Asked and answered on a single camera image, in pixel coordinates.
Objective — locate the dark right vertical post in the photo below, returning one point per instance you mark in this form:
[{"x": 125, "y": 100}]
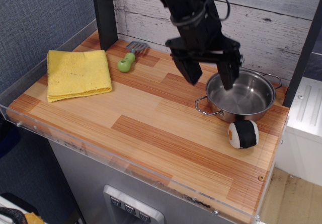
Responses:
[{"x": 304, "y": 57}]

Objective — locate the dark left vertical post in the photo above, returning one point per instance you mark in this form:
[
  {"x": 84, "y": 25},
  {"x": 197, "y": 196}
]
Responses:
[{"x": 106, "y": 23}]

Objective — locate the white box at right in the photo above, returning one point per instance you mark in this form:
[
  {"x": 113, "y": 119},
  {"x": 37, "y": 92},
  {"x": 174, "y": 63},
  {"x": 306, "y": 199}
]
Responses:
[{"x": 299, "y": 153}]

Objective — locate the plush sushi roll toy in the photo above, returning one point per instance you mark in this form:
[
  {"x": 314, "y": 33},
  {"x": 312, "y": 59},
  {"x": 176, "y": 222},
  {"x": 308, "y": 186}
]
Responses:
[{"x": 243, "y": 134}]

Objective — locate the silver toy fridge cabinet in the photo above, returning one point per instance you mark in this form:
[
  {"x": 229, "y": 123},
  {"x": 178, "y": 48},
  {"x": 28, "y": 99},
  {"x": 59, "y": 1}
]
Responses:
[{"x": 87, "y": 177}]

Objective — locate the black yellow object bottom left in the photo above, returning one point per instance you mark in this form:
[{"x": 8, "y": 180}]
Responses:
[{"x": 11, "y": 215}]

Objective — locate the folded yellow cloth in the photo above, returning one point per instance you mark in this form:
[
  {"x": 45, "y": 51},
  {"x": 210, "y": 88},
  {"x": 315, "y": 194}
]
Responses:
[{"x": 77, "y": 74}]

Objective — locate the green handled grey toy spatula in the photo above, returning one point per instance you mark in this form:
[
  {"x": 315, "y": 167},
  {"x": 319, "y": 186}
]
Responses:
[{"x": 124, "y": 65}]

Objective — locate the dark vertical post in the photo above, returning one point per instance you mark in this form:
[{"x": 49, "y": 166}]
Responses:
[
  {"x": 106, "y": 23},
  {"x": 304, "y": 57}
]

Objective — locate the stainless steel pan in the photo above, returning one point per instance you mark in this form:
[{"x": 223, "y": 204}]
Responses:
[{"x": 250, "y": 97}]

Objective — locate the clear acrylic table guard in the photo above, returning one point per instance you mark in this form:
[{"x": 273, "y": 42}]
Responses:
[{"x": 149, "y": 127}]

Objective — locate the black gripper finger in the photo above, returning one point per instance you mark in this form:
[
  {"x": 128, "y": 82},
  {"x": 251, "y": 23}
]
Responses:
[
  {"x": 190, "y": 69},
  {"x": 228, "y": 70}
]

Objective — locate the silver dispenser button panel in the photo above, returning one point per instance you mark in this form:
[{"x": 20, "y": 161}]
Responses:
[{"x": 127, "y": 209}]

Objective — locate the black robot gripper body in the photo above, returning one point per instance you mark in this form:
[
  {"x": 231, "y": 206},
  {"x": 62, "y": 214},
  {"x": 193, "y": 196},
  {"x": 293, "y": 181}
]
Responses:
[{"x": 201, "y": 38}]

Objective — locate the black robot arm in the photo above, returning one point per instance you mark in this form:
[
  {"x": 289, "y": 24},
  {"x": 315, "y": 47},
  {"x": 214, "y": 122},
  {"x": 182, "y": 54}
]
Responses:
[{"x": 201, "y": 40}]

